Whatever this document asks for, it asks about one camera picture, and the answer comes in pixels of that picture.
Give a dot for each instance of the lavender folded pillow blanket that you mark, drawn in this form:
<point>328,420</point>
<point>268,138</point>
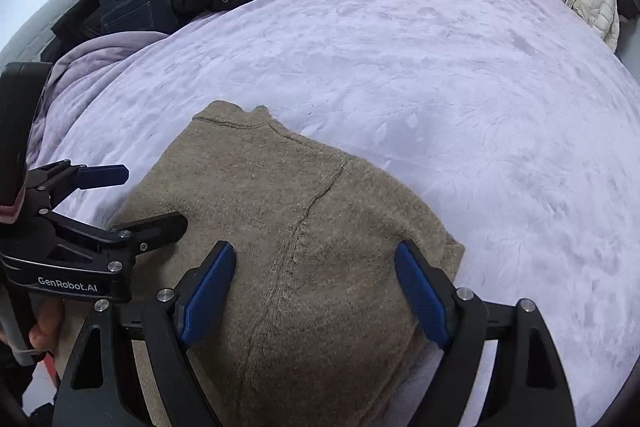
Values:
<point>70,99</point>

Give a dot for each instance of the brown knitted sweater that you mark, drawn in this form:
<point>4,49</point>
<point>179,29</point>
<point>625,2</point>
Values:
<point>316,330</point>

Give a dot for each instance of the cream puffer jacket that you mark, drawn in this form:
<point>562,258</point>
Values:
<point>600,15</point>

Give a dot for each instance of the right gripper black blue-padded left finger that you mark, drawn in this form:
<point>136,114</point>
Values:
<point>101,386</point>

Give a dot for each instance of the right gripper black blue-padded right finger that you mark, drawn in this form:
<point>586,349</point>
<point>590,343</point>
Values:
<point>527,387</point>

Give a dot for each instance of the dark blue jeans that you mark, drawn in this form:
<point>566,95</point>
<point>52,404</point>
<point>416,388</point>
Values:
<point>137,15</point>

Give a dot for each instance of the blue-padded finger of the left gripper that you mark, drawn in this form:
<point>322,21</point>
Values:
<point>87,178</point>

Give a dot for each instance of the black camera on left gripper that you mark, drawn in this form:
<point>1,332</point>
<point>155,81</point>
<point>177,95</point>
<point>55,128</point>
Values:
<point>22,84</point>

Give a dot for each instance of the person's left hand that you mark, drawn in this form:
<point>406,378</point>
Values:
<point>49,317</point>

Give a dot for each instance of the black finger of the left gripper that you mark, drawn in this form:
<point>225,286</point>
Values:
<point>149,234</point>

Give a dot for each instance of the lavender plush bed blanket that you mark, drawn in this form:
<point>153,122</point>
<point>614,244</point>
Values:
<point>512,120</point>

